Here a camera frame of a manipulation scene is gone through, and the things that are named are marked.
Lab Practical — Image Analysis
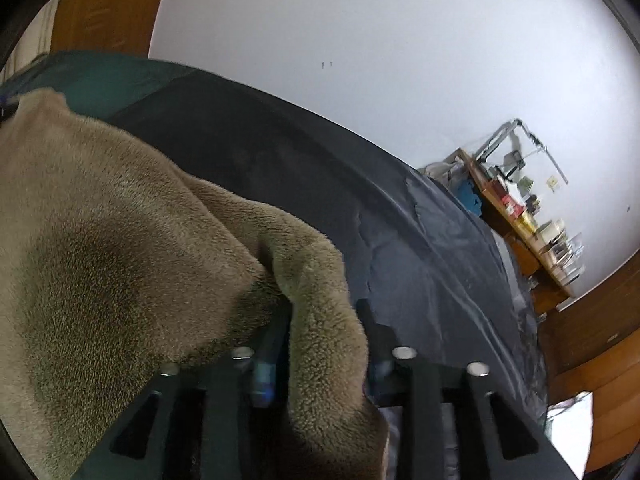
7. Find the white plastic bag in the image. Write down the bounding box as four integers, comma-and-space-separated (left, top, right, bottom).
424, 159, 466, 182

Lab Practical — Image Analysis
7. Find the white container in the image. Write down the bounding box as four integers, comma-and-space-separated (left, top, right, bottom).
537, 220, 566, 247

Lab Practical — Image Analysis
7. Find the wooden door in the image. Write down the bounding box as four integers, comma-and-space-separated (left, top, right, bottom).
50, 0, 178, 58

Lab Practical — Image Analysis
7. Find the wooden wardrobe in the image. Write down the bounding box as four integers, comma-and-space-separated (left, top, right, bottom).
535, 255, 640, 476

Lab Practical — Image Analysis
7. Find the tan fleece garment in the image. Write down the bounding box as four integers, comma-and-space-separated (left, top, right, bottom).
0, 87, 396, 480

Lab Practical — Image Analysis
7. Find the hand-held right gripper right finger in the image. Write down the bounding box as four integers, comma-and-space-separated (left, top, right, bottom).
356, 299, 583, 480

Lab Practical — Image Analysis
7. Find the white cloth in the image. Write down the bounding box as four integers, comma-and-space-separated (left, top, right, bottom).
545, 392, 596, 456

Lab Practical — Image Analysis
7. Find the dark green bed cover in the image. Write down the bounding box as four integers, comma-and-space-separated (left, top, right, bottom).
0, 50, 201, 126

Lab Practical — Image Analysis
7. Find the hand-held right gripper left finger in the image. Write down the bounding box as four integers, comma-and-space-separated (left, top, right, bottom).
75, 304, 294, 480

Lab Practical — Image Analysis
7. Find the group of glass jars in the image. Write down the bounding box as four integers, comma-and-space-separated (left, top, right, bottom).
550, 234, 586, 281

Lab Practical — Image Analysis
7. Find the wooden desk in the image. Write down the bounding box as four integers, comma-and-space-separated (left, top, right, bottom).
450, 147, 576, 313

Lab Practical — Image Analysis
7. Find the dark grey bed sheet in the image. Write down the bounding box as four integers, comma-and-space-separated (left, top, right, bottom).
107, 67, 551, 431

